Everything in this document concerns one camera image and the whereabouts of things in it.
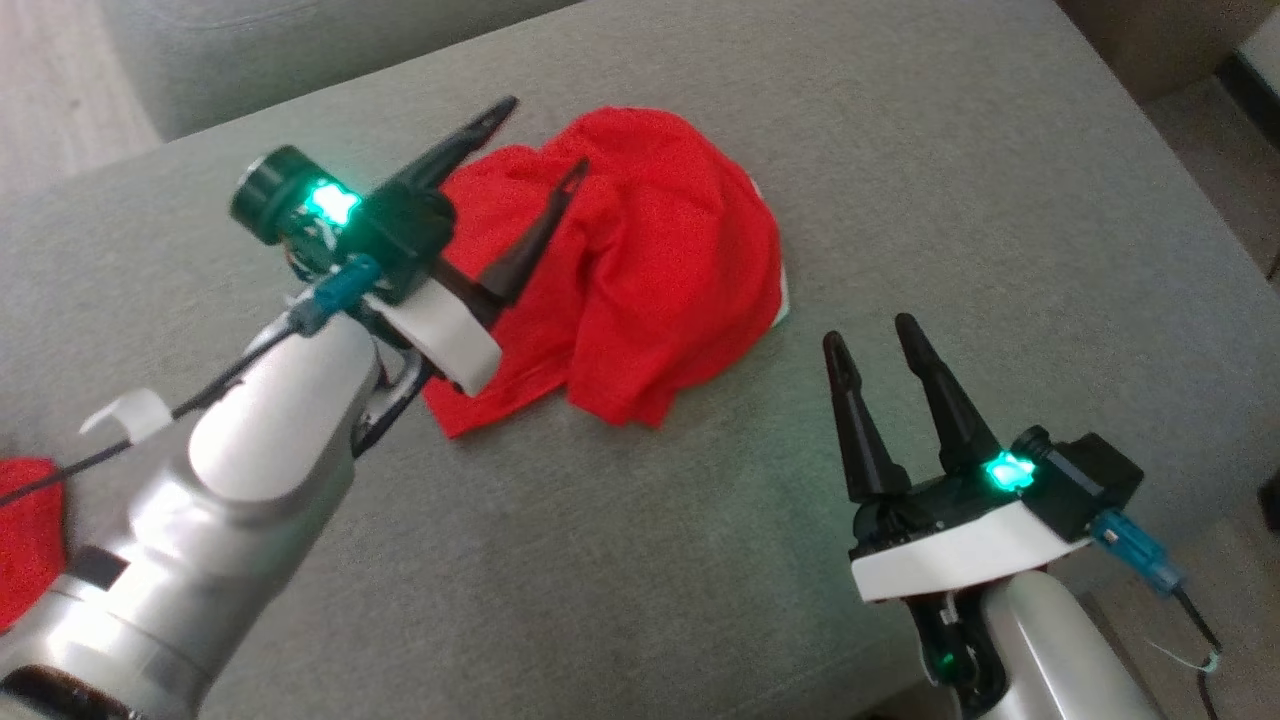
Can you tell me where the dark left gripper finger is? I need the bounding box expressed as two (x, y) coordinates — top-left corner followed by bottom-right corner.
(380, 96), (519, 194)
(436, 157), (590, 326)

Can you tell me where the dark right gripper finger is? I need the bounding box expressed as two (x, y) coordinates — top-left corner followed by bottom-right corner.
(822, 331), (913, 505)
(894, 312), (1004, 480)

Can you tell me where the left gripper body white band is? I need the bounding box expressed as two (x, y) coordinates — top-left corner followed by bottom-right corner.
(230, 147), (502, 397)

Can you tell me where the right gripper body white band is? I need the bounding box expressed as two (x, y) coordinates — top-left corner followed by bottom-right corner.
(848, 450), (1094, 605)

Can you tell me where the red shorts white trim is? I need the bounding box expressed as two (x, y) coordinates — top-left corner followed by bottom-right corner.
(420, 105), (793, 441)

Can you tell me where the red white basketball jersey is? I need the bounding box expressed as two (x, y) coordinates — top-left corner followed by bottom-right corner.
(0, 457), (68, 633)

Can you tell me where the large grey sofa seat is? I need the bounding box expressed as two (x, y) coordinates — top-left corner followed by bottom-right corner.
(0, 0), (1280, 720)

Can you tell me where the grey sofa seat module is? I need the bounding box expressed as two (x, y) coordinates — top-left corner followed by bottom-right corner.
(100, 0), (581, 141)

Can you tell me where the right arm cable blue connector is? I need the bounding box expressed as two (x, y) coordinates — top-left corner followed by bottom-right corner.
(1090, 508), (1226, 720)

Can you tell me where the white cable clip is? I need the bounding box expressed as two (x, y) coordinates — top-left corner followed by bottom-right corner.
(80, 388), (173, 441)

